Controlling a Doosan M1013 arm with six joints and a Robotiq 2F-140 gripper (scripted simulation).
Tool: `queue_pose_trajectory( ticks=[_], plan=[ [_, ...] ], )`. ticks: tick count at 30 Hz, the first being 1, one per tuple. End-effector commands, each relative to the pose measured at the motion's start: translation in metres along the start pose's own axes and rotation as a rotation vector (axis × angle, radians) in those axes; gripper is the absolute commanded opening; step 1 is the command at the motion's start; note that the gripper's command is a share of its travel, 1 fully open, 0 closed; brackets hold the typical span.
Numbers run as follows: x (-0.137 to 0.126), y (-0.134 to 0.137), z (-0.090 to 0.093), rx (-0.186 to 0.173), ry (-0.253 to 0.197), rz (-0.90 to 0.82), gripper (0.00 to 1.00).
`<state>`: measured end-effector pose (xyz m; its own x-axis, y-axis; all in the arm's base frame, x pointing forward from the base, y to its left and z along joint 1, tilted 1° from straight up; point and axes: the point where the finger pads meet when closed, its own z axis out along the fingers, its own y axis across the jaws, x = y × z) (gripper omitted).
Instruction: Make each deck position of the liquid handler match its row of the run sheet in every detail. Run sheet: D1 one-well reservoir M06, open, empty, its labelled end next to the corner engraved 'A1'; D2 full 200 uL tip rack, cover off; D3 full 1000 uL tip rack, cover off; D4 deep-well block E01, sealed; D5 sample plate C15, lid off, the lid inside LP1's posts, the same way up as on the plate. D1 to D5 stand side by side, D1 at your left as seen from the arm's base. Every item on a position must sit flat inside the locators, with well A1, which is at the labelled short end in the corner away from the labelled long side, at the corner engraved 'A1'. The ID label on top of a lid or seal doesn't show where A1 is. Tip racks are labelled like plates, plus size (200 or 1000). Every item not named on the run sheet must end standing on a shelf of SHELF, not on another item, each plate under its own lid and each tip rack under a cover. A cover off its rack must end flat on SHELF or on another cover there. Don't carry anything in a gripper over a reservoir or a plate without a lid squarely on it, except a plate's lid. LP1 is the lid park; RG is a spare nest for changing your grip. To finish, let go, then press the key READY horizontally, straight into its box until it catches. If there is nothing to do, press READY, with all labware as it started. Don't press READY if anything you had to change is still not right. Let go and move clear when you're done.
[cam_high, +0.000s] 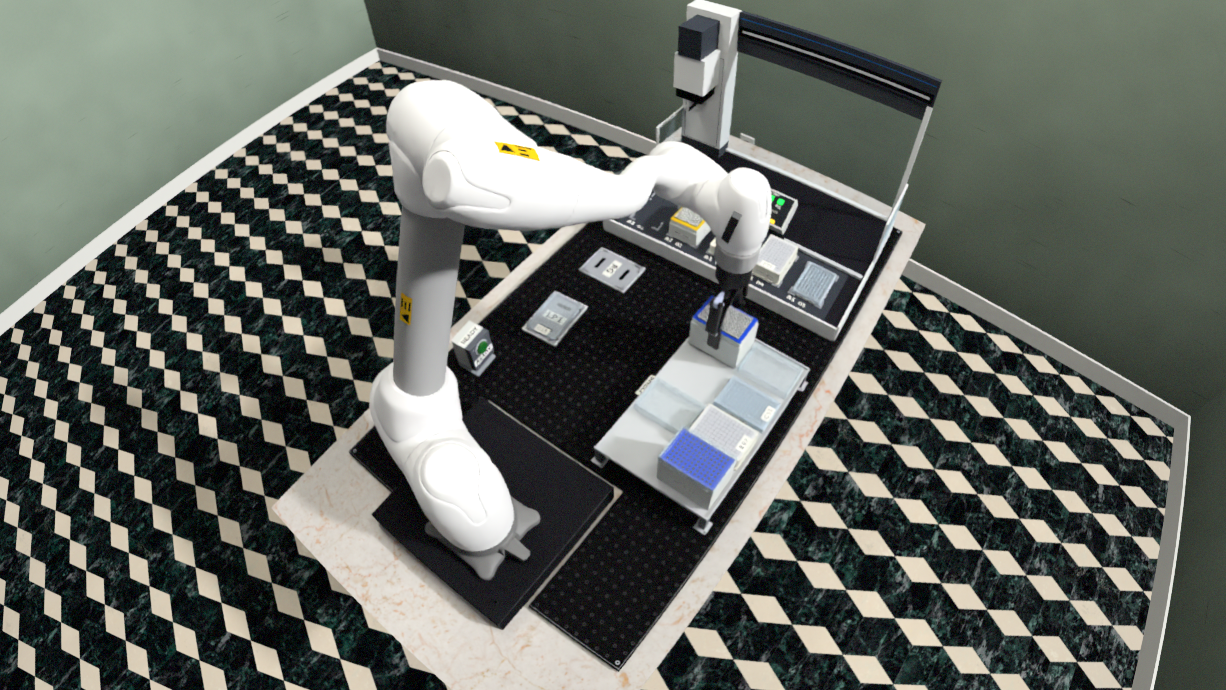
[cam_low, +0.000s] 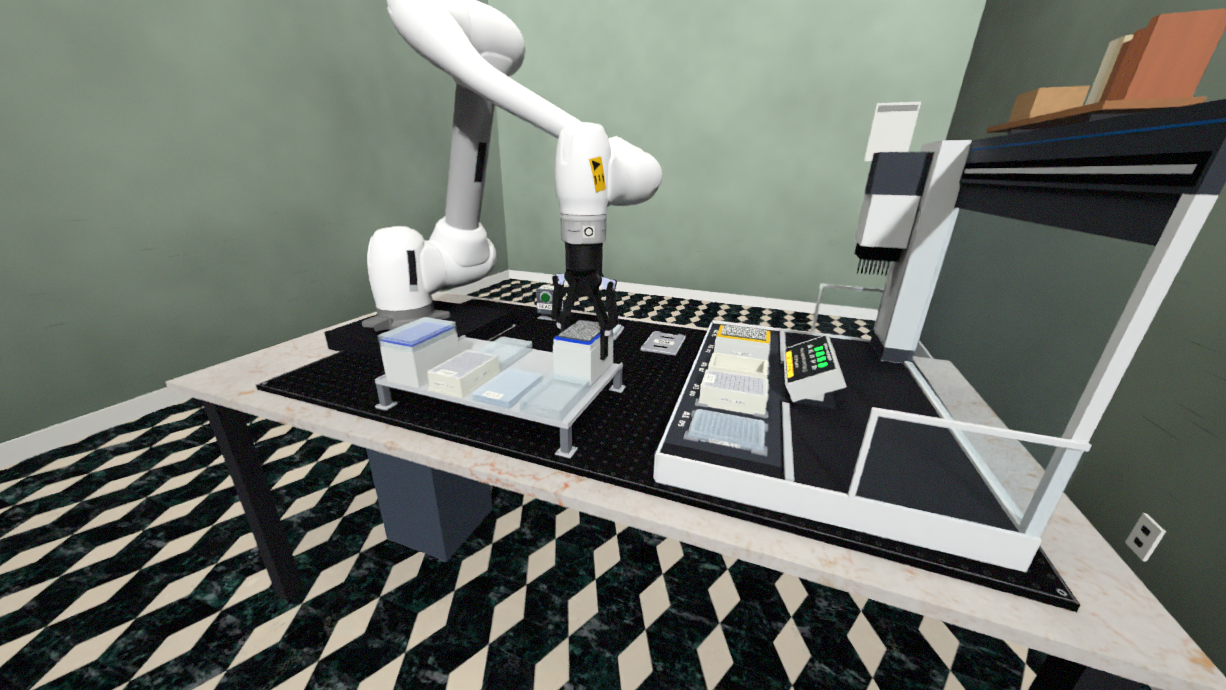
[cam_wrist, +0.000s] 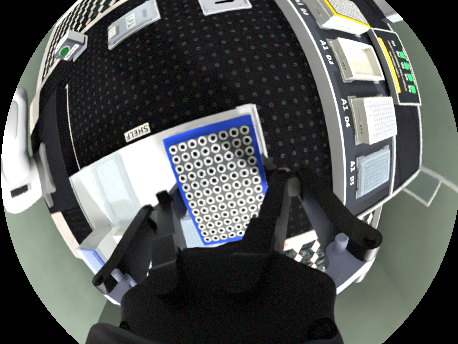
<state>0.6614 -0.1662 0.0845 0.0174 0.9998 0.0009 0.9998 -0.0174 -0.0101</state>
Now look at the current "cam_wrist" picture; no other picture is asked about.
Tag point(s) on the white ready key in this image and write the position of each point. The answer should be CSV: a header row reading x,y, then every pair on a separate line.
x,y
71,45

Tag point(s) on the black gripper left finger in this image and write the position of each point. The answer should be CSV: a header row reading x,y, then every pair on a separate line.
x,y
130,260

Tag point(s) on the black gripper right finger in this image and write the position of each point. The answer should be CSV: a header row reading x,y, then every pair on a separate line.
x,y
350,245

